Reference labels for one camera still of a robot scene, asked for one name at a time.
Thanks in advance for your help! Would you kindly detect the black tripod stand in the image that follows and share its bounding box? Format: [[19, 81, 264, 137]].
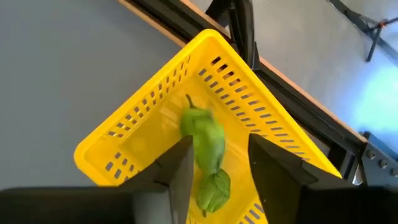
[[329, 0, 398, 63]]

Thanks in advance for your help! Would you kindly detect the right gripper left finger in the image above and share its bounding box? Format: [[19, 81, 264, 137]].
[[124, 136, 195, 224]]

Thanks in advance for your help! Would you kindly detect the yellow plastic basket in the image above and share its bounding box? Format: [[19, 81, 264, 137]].
[[73, 29, 343, 224]]

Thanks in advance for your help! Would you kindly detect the green bell pepper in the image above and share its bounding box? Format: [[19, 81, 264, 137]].
[[179, 94, 226, 175], [195, 169, 231, 218]]

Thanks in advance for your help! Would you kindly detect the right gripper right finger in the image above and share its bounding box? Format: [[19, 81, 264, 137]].
[[248, 134, 343, 224]]

